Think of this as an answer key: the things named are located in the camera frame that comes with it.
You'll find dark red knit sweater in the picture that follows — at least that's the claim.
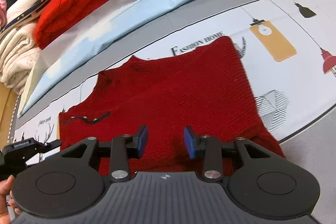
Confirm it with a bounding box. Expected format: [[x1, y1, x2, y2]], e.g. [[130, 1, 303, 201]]
[[59, 36, 282, 172]]

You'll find left hand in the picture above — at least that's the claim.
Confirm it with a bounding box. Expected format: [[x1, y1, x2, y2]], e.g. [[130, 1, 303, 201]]
[[0, 175, 21, 224]]

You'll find wooden headboard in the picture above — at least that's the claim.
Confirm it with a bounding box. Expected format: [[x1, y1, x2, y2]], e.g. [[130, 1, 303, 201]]
[[0, 83, 18, 149]]

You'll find cream folded quilt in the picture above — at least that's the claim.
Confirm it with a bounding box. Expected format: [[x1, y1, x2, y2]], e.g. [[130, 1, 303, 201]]
[[1, 20, 41, 95]]

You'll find printed deer bed sheet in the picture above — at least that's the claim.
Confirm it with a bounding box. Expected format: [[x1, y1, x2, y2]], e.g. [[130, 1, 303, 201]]
[[11, 0, 335, 142]]

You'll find white pink folded garment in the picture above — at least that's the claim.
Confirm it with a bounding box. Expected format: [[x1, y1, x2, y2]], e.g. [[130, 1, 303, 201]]
[[0, 0, 7, 28]]

